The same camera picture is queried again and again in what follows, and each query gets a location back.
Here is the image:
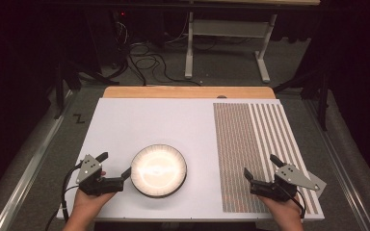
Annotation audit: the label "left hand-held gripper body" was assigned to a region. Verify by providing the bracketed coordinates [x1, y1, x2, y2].
[75, 154, 125, 196]

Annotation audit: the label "person's right hand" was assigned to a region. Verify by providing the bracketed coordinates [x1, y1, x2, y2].
[258, 194, 304, 222]

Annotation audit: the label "white metal desk frame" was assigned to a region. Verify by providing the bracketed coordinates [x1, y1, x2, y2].
[184, 0, 321, 85]

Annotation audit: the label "person's left hand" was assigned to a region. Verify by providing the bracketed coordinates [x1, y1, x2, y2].
[73, 189, 117, 211]

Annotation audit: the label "dark box with red light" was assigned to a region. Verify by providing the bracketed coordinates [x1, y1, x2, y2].
[85, 9, 134, 66]

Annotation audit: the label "white plate with dark rim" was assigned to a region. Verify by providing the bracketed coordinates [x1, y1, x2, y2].
[130, 143, 188, 194]
[134, 187, 186, 199]

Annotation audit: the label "aluminium floor rail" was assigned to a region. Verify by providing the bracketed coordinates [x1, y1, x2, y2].
[303, 98, 370, 231]
[0, 90, 79, 231]

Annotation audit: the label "black floor cables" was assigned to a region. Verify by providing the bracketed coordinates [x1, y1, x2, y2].
[109, 20, 203, 88]

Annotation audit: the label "wooden table with white top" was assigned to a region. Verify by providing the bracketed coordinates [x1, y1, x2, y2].
[56, 85, 326, 223]

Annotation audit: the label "striped woven placemat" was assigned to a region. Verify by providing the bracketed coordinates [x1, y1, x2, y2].
[212, 102, 321, 216]

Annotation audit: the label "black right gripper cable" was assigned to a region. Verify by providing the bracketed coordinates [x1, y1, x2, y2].
[292, 188, 307, 219]

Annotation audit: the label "black tripod stand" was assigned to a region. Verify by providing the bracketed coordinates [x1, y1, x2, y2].
[53, 59, 120, 120]
[272, 68, 331, 132]

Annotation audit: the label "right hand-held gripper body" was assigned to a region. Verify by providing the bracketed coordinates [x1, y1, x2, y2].
[250, 164, 321, 202]

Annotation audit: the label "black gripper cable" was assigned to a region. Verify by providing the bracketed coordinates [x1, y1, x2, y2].
[292, 188, 307, 219]
[44, 162, 85, 231]

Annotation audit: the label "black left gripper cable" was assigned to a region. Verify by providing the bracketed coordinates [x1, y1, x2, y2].
[44, 162, 85, 231]

